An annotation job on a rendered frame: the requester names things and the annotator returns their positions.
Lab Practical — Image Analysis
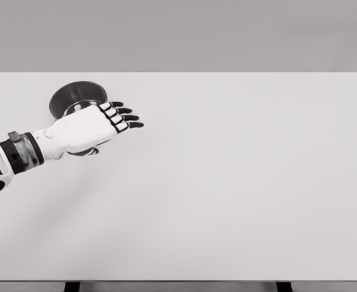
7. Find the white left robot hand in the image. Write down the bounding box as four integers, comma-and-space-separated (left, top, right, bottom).
52, 101, 145, 156

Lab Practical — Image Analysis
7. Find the silver metal pot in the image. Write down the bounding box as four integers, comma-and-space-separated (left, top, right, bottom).
49, 80, 109, 121

